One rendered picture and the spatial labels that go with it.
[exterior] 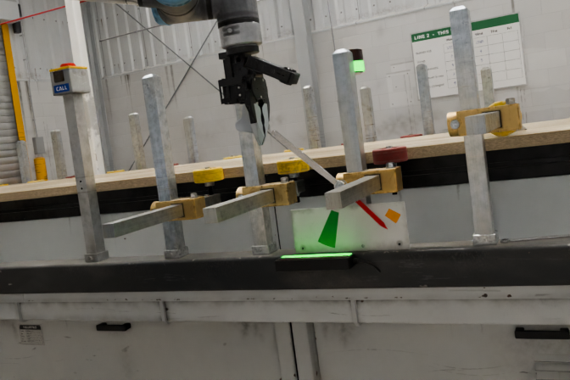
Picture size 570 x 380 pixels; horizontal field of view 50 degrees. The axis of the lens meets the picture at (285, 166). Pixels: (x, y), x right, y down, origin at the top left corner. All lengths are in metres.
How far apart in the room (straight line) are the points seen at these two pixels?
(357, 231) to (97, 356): 1.14
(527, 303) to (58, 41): 10.82
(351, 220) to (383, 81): 7.60
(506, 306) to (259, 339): 0.76
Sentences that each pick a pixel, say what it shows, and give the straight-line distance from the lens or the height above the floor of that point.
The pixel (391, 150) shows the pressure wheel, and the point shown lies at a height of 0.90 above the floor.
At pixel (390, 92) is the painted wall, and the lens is 8.85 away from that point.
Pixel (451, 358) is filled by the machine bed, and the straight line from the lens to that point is 1.64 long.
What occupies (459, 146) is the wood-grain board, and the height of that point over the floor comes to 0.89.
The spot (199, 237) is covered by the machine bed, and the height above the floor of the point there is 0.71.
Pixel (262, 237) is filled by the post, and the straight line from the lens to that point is 1.42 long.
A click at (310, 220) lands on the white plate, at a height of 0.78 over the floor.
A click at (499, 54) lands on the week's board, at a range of 8.49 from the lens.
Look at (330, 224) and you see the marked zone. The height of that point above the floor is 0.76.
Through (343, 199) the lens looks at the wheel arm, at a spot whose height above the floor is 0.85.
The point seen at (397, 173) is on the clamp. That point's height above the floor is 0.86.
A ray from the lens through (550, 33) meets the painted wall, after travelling 8.46.
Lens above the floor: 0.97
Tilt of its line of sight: 3 degrees down
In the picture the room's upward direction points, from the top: 8 degrees counter-clockwise
